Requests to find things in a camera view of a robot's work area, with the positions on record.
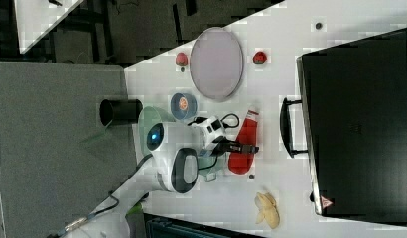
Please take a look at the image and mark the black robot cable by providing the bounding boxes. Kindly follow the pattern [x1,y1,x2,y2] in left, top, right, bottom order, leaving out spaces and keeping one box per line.
[47,112,240,238]

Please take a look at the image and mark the large strawberry toy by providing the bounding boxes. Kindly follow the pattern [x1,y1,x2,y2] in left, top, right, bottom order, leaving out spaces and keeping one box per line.
[176,53,188,66]

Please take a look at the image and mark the green slotted spatula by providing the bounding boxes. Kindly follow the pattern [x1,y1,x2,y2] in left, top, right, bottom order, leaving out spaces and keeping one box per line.
[80,123,110,144]

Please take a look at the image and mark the green cup with handle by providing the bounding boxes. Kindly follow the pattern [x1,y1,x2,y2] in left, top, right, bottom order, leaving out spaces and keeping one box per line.
[199,156,226,182]

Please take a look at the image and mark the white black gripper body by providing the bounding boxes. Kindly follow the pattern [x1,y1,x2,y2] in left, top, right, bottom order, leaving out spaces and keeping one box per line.
[191,116,227,156]

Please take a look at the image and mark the blue bowl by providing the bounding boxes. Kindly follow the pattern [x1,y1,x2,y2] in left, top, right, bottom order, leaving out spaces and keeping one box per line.
[170,93,198,120]

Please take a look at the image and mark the silver toaster oven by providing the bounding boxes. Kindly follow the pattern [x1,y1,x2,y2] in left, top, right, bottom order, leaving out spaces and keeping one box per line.
[295,28,407,227]

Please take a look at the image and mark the peeled banana toy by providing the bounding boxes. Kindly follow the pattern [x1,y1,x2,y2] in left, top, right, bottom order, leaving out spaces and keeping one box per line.
[255,192,280,229]

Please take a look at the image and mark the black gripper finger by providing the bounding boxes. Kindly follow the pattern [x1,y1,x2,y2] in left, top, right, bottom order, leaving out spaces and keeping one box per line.
[224,141,259,154]

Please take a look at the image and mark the small red strawberry toy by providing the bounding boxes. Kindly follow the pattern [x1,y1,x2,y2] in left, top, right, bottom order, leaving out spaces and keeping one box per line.
[252,51,267,64]

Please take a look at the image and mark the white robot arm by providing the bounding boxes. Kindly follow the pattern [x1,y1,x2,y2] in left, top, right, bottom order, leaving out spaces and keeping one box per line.
[48,116,259,238]

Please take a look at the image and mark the orange slice toy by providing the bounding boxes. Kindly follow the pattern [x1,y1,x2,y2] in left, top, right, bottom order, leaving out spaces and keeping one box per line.
[179,97,188,110]

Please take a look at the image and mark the grey round plate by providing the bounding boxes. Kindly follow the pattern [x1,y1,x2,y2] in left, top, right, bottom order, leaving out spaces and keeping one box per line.
[190,27,244,101]

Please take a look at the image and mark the blue metal frame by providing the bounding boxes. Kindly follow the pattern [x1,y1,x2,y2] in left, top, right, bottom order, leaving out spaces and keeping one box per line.
[145,213,263,238]

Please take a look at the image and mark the red ketchup bottle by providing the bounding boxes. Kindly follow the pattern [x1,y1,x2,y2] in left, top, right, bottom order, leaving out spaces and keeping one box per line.
[228,106,259,175]

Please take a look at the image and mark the green perforated colander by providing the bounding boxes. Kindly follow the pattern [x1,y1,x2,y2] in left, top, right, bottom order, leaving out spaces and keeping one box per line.
[138,106,175,156]

